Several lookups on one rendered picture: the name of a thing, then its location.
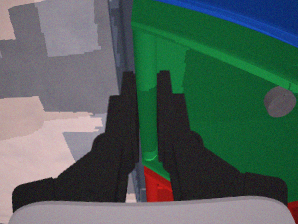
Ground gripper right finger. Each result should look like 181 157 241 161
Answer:
157 70 288 208

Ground green bin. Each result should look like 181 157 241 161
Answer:
131 0 298 203

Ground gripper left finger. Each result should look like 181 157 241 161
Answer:
12 71 139 213

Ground dark grey metal bin rack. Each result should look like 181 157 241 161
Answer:
107 0 147 202

